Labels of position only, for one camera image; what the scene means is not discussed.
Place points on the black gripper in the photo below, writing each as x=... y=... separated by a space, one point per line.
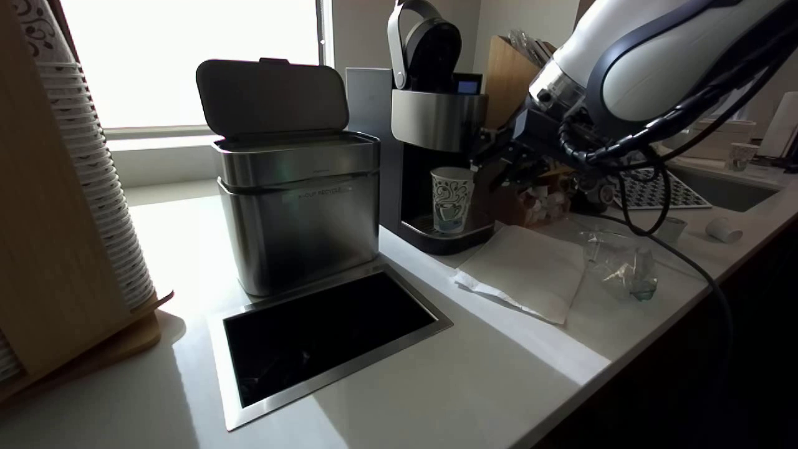
x=539 y=146

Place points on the patterned white paper cup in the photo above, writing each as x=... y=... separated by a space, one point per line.
x=453 y=202

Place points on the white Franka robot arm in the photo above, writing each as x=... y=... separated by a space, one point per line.
x=665 y=77

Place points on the black silver pod coffeemaker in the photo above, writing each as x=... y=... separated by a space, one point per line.
x=437 y=121

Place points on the tall paper cup stack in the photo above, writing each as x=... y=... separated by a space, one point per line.
x=90 y=184

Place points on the wooden cup holder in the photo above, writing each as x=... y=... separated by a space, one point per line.
x=42 y=251

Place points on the short paper cup stack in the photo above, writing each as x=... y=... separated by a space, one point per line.
x=5 y=361

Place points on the wooden condiment organizer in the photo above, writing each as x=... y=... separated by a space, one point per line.
x=508 y=84

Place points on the small clear packet bag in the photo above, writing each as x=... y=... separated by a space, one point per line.
x=669 y=231

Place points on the stainless steel lidded bin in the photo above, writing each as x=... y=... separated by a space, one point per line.
x=301 y=226

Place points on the loose white coffee pod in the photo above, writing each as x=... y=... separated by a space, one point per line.
x=725 y=232

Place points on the recessed counter sink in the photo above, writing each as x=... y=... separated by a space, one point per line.
x=732 y=191

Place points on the small white container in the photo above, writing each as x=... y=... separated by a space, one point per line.
x=744 y=155

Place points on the steel framed counter trash chute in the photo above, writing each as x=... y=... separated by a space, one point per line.
x=325 y=332

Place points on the white box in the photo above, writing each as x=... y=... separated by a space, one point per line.
x=781 y=125

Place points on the bright window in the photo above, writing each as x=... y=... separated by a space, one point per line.
x=165 y=58

